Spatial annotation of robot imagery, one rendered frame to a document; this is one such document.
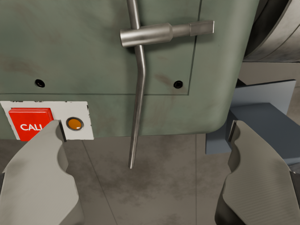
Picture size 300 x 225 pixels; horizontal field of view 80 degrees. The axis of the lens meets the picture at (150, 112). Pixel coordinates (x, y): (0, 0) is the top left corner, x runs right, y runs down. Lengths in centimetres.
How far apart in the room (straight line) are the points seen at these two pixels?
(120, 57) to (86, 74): 6
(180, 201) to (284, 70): 198
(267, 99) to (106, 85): 86
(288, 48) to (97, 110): 34
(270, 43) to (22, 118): 42
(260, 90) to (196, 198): 207
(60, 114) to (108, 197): 244
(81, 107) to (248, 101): 82
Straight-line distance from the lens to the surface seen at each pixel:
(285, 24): 36
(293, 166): 77
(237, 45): 29
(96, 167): 230
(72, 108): 31
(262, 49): 39
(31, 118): 34
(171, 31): 24
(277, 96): 105
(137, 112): 28
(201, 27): 25
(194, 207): 298
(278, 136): 82
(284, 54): 43
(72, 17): 27
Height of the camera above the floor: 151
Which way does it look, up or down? 59 degrees down
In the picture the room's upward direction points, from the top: 177 degrees clockwise
